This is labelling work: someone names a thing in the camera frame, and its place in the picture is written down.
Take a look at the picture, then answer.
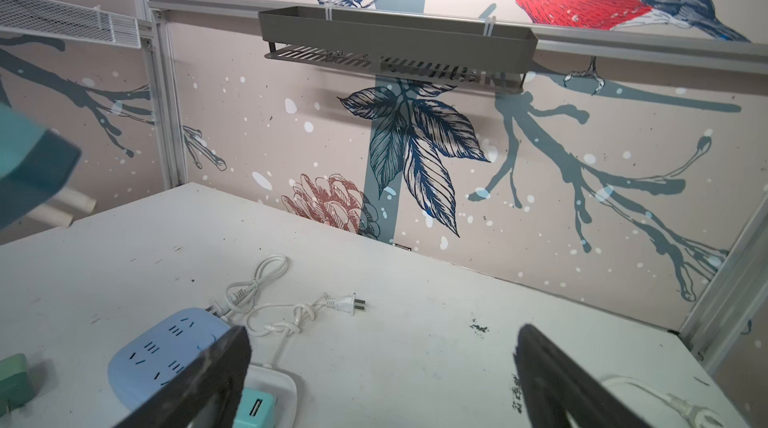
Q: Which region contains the black wire basket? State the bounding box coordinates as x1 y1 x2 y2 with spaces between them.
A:
258 6 538 93

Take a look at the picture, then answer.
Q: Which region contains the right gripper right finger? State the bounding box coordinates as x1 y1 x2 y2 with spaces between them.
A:
514 324 648 428

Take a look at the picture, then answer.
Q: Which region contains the blue square power socket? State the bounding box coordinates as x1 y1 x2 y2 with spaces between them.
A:
107 308 230 411

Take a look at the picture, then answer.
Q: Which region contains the white mesh shelf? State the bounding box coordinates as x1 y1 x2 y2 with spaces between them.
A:
1 0 141 49

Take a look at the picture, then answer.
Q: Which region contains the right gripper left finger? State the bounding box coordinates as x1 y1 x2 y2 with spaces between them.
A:
116 326 251 428

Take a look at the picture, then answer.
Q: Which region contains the white square power socket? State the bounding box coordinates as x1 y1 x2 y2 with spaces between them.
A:
244 365 298 428

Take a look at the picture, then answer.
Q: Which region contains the teal plug adapter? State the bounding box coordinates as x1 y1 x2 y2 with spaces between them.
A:
232 388 276 428

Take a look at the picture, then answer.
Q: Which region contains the green plug adapter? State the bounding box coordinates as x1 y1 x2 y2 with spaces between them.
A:
0 353 36 416
1 104 96 229

